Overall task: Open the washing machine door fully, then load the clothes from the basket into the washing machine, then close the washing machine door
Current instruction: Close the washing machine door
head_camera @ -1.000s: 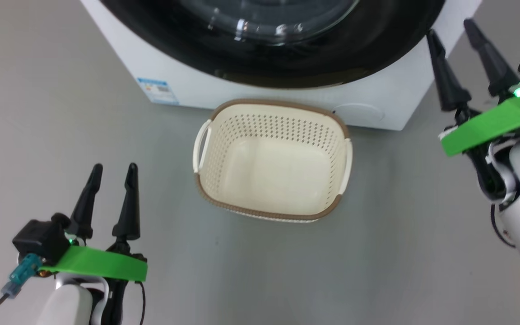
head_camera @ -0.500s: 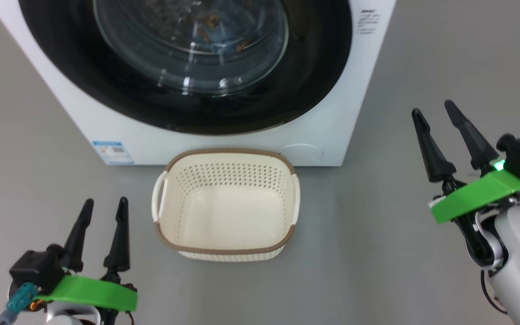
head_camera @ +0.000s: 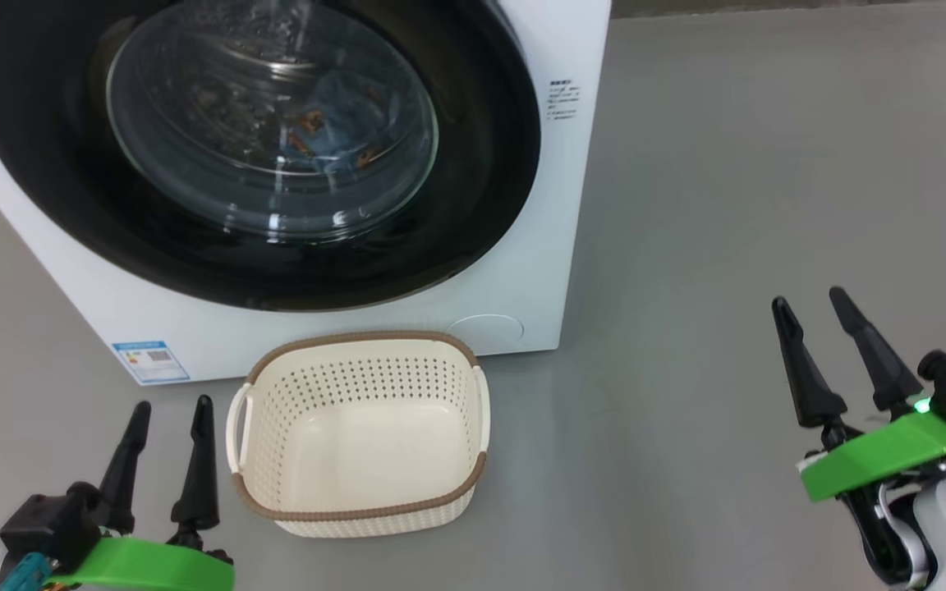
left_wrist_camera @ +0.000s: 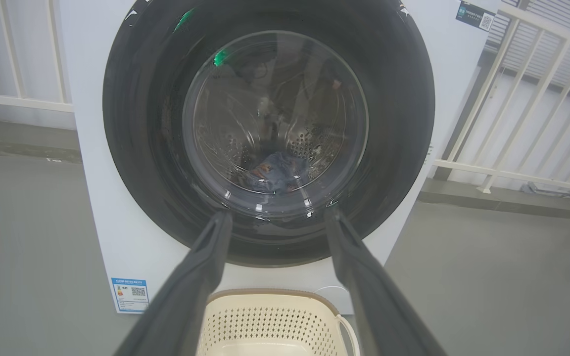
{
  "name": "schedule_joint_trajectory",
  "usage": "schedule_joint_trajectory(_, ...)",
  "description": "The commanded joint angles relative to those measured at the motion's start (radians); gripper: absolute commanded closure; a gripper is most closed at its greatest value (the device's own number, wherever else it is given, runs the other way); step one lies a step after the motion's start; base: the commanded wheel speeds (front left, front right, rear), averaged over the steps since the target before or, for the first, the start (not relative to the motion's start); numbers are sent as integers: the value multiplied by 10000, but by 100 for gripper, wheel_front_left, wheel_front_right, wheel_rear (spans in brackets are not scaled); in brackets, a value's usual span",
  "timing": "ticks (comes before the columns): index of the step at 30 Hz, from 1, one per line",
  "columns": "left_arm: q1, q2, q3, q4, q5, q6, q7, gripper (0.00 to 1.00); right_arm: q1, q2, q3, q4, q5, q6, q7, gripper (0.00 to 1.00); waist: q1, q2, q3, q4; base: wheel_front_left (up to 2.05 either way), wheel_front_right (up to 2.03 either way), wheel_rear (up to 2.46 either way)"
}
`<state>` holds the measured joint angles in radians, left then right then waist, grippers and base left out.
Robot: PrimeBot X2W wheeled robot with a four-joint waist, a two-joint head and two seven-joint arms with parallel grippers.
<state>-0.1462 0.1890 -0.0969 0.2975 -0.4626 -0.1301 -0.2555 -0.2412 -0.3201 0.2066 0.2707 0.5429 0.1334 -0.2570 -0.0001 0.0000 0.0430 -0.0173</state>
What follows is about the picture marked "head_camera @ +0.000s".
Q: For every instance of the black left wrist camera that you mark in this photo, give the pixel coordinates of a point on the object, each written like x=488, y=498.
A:
x=50, y=525

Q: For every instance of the round filter cover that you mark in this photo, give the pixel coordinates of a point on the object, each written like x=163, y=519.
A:
x=485, y=335

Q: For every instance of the blue energy label sticker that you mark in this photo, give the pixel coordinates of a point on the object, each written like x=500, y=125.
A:
x=151, y=362

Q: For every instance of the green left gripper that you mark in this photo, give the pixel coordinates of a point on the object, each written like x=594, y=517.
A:
x=144, y=566

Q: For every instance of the black round glass washer door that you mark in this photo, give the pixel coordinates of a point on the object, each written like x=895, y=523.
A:
x=46, y=164

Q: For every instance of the white front-load washing machine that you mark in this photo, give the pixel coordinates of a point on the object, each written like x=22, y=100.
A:
x=506, y=271

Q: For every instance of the cream perforated laundry basket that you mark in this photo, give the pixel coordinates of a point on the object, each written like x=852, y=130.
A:
x=358, y=386

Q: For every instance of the washing machine drum opening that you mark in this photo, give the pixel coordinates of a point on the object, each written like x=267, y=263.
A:
x=218, y=98

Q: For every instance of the blue bear print garment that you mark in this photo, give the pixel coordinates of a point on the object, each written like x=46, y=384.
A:
x=342, y=123

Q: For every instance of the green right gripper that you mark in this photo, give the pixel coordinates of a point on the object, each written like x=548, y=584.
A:
x=892, y=451

